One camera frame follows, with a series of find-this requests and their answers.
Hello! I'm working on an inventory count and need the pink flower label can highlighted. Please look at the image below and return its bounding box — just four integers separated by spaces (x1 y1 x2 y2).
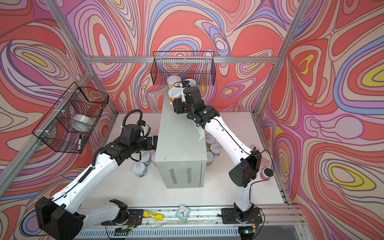
184 79 197 87

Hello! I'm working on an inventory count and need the orange label can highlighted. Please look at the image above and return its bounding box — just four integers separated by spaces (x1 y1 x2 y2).
167 75 182 89

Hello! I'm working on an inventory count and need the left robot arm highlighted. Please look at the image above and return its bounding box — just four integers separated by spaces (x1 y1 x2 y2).
35 121 158 240

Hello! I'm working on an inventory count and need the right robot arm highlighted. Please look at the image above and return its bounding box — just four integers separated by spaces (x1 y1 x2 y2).
173 87 262 223

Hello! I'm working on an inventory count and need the pink label can left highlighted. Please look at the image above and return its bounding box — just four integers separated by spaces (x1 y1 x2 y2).
151 153 156 166

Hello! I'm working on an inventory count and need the teal label can rear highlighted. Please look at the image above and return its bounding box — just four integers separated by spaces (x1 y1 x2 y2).
140 151 152 166

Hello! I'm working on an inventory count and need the teal label can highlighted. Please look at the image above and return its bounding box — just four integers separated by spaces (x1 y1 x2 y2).
132 162 148 178
140 151 152 166

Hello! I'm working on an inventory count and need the teal label can front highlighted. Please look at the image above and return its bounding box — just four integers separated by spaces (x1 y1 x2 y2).
132 162 148 178

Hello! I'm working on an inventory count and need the grey metal cabinet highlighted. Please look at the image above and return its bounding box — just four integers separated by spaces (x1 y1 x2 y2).
155 88 207 189

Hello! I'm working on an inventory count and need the black marker pen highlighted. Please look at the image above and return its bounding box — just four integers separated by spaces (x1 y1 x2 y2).
78 135 82 152

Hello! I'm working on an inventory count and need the can right hidden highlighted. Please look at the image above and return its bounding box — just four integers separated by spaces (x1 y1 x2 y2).
206 151 214 167

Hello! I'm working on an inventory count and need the yellow label tube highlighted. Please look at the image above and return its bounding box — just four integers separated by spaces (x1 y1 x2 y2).
143 211 164 221

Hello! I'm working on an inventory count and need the teal alarm clock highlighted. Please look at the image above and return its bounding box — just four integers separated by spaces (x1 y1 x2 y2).
176 205 191 223

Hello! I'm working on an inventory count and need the pink calculator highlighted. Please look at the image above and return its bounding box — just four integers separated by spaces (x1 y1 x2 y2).
252 146 272 169

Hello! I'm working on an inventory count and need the pink round speaker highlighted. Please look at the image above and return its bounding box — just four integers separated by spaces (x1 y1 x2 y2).
260 168 274 181

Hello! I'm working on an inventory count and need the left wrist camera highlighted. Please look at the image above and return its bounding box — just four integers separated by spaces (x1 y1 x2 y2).
137 120 147 127

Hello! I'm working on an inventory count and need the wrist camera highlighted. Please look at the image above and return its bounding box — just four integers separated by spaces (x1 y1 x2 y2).
137 120 147 127
182 81 193 89

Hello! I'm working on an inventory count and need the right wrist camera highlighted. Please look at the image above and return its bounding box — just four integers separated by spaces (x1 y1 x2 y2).
182 81 193 89

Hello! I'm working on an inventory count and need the back black wire basket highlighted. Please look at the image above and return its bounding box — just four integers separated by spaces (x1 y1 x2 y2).
151 50 216 86

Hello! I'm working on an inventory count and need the black wire basket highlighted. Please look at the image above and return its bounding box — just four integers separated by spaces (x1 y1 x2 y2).
151 50 216 86
32 83 109 154

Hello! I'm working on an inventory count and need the left black wire basket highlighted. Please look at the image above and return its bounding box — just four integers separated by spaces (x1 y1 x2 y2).
32 83 109 154

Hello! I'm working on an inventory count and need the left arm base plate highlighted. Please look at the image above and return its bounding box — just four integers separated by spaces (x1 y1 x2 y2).
101 209 144 227

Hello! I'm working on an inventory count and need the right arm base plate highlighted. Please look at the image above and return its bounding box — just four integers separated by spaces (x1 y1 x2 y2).
218 207 263 225

